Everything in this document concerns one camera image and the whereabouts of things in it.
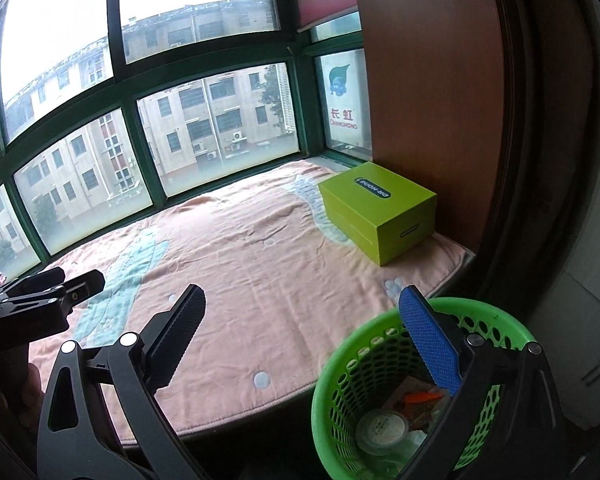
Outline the green plastic mesh basket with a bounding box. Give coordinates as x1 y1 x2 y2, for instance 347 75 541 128
311 297 536 480

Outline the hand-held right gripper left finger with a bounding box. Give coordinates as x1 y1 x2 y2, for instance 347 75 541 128
36 283 207 480

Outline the green cardboard box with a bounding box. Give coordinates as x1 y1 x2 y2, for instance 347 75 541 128
317 162 438 267

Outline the white air conditioner unit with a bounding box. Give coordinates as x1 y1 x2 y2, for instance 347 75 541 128
320 50 373 153

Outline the green window frame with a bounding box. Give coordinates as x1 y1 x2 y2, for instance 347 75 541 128
0 0 373 281

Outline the orange snack packet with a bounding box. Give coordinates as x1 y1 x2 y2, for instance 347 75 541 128
397 387 453 433

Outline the pink printed blanket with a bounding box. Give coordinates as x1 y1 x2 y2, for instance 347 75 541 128
27 160 476 448

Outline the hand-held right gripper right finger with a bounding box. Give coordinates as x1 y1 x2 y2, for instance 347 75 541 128
395 285 568 480

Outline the white cabinet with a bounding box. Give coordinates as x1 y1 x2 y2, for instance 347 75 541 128
525 270 600 431

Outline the white round cup lid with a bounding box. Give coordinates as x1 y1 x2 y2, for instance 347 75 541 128
355 408 411 453

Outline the brown wooden cabinet panel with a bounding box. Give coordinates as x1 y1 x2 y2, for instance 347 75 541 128
352 0 506 256

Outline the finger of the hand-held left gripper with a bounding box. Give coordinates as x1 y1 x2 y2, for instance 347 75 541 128
2 266 66 297
55 269 106 308

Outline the person's left hand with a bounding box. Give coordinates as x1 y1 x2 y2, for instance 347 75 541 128
0 360 46 431

